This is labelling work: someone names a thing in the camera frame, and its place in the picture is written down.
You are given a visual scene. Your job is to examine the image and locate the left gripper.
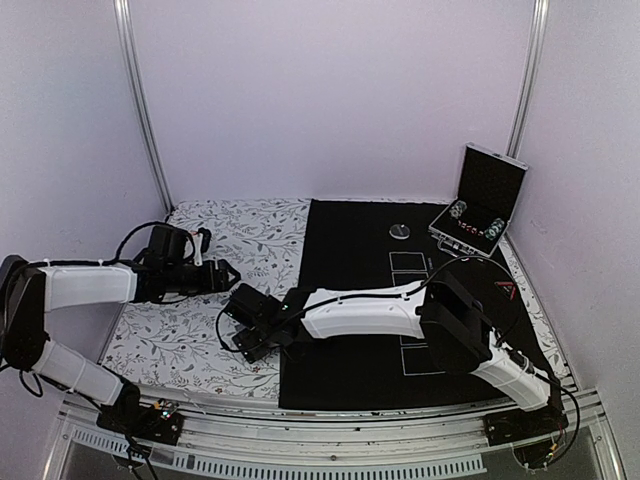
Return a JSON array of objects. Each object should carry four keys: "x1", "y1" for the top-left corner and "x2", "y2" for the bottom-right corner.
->
[{"x1": 164, "y1": 258, "x2": 241, "y2": 297}]

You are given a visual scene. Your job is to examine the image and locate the black dealer button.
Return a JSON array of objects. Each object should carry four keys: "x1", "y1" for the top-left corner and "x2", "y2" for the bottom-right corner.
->
[{"x1": 389, "y1": 223, "x2": 411, "y2": 240}]

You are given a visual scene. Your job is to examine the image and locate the triangular all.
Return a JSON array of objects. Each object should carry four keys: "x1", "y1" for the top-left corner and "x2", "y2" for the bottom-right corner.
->
[{"x1": 494, "y1": 281, "x2": 518, "y2": 301}]

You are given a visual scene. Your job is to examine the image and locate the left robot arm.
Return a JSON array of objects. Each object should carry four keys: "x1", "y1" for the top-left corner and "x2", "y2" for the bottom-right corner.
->
[{"x1": 1, "y1": 221, "x2": 241, "y2": 434}]

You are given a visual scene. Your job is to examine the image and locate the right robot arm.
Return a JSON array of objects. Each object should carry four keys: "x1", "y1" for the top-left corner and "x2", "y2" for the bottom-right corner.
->
[{"x1": 222, "y1": 261, "x2": 563, "y2": 436}]

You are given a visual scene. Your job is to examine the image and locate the floral tablecloth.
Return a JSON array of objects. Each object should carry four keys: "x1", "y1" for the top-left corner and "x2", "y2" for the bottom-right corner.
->
[{"x1": 102, "y1": 199, "x2": 311, "y2": 400}]

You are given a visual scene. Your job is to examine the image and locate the black poker mat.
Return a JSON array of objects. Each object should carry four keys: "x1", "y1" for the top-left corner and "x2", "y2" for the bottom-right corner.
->
[{"x1": 277, "y1": 198, "x2": 531, "y2": 412}]

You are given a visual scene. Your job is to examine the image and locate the left chip stack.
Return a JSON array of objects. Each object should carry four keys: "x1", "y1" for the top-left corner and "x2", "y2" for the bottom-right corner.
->
[{"x1": 448, "y1": 200, "x2": 468, "y2": 220}]

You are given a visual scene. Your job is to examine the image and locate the chip stack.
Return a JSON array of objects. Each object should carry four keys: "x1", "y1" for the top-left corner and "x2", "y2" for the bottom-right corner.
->
[
  {"x1": 448, "y1": 200, "x2": 468, "y2": 220},
  {"x1": 484, "y1": 218, "x2": 506, "y2": 241}
]

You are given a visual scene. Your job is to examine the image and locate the right chip stack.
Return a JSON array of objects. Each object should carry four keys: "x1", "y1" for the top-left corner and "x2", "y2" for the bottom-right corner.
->
[{"x1": 484, "y1": 218, "x2": 506, "y2": 241}]

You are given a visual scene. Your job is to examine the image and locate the aluminium poker chip case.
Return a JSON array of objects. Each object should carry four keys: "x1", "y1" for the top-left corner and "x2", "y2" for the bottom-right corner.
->
[{"x1": 428, "y1": 143, "x2": 528, "y2": 258}]

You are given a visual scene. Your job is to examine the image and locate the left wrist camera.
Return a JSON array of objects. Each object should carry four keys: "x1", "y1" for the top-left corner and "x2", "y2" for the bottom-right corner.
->
[{"x1": 191, "y1": 227, "x2": 211, "y2": 267}]

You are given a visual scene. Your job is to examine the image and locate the aluminium front rail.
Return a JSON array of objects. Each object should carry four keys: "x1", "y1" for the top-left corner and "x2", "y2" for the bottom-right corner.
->
[{"x1": 43, "y1": 389, "x2": 633, "y2": 479}]

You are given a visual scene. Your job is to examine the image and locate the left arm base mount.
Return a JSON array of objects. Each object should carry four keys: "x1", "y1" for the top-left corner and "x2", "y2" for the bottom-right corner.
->
[{"x1": 96, "y1": 384, "x2": 184, "y2": 446}]

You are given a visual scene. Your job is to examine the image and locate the left aluminium post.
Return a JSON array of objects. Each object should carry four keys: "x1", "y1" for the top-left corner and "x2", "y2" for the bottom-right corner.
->
[{"x1": 113, "y1": 0, "x2": 174, "y2": 214}]

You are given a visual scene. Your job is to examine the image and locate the aluminium post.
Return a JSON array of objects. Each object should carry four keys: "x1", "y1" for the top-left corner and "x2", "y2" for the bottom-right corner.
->
[
  {"x1": 113, "y1": 0, "x2": 174, "y2": 214},
  {"x1": 507, "y1": 0, "x2": 550, "y2": 158}
]

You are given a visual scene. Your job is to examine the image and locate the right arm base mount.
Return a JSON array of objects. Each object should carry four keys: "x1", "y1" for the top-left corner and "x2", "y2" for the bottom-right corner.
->
[{"x1": 482, "y1": 397, "x2": 569, "y2": 470}]

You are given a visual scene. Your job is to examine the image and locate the right aluminium post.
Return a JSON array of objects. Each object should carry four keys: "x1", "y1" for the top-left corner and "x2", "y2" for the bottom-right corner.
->
[{"x1": 507, "y1": 0, "x2": 550, "y2": 158}]

